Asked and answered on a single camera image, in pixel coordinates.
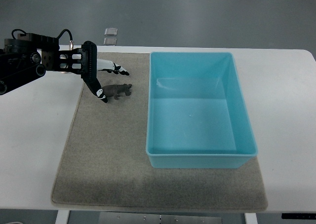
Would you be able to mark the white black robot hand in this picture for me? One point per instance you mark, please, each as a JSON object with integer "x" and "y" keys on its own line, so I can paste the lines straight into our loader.
{"x": 93, "y": 65}

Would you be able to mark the brown toy hippo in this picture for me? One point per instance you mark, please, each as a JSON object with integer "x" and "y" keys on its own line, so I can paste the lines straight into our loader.
{"x": 115, "y": 90}

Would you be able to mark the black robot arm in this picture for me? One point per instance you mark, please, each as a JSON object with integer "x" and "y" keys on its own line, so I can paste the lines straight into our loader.
{"x": 27, "y": 57}

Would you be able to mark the blue plastic box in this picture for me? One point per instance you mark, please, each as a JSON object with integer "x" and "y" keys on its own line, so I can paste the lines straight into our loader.
{"x": 197, "y": 117}

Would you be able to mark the metal floor plate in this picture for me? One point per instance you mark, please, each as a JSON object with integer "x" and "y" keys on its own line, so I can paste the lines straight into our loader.
{"x": 110, "y": 35}

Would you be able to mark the grey felt mat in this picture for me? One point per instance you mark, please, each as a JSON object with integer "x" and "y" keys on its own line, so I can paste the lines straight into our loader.
{"x": 105, "y": 164}

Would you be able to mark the black table control panel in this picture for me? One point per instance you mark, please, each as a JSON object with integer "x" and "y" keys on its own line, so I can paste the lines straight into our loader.
{"x": 298, "y": 216}

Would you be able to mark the grey table base plate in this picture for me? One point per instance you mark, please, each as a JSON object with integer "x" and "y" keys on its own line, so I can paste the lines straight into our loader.
{"x": 133, "y": 218}

